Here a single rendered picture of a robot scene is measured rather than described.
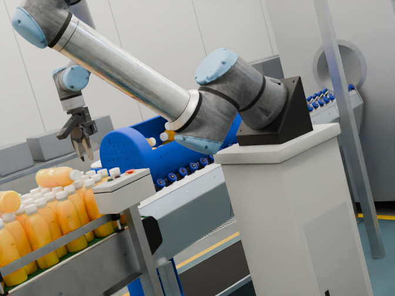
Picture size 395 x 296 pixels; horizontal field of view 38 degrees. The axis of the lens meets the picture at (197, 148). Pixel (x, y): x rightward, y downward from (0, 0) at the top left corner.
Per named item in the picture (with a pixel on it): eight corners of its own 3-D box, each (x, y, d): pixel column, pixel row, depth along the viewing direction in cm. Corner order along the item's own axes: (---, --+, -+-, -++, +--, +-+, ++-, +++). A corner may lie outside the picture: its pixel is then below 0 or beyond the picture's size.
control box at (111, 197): (156, 193, 210) (149, 167, 208) (117, 214, 195) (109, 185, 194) (138, 194, 216) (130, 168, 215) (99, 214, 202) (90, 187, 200)
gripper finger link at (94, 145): (104, 154, 228) (95, 133, 228) (94, 159, 224) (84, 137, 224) (100, 157, 231) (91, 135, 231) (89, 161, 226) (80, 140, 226)
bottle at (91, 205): (96, 238, 208) (80, 190, 205) (95, 233, 215) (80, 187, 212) (114, 232, 210) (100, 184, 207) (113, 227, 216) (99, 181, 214)
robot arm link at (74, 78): (75, 54, 208) (67, 59, 219) (60, 81, 206) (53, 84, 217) (97, 69, 212) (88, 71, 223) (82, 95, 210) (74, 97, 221)
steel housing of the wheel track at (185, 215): (370, 132, 392) (359, 84, 387) (160, 275, 234) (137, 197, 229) (332, 136, 411) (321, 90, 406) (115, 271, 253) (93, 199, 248)
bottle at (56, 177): (44, 165, 222) (73, 161, 210) (54, 178, 225) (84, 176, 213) (32, 177, 217) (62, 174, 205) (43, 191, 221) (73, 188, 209)
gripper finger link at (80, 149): (92, 157, 234) (89, 136, 231) (81, 162, 230) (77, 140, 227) (87, 157, 236) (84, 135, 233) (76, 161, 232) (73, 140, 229)
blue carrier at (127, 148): (265, 135, 300) (253, 83, 295) (153, 194, 236) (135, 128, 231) (223, 139, 319) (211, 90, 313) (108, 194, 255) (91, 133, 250)
